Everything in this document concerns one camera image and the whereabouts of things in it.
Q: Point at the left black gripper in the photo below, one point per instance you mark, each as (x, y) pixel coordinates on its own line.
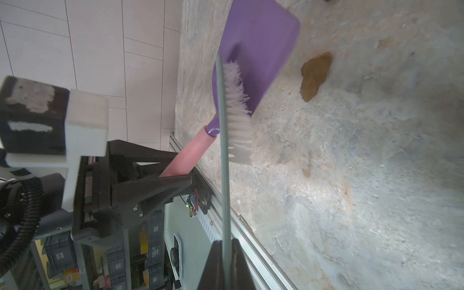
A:
(123, 188)

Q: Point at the brown soil clump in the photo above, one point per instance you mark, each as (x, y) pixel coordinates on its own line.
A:
(314, 73)

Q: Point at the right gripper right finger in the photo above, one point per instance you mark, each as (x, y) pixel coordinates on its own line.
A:
(241, 275)

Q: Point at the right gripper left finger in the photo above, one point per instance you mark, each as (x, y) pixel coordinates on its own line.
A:
(212, 276)

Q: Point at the purple square shovel pink handle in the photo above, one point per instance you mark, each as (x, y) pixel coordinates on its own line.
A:
(257, 40)

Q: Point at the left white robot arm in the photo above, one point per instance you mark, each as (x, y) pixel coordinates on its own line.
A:
(31, 209)

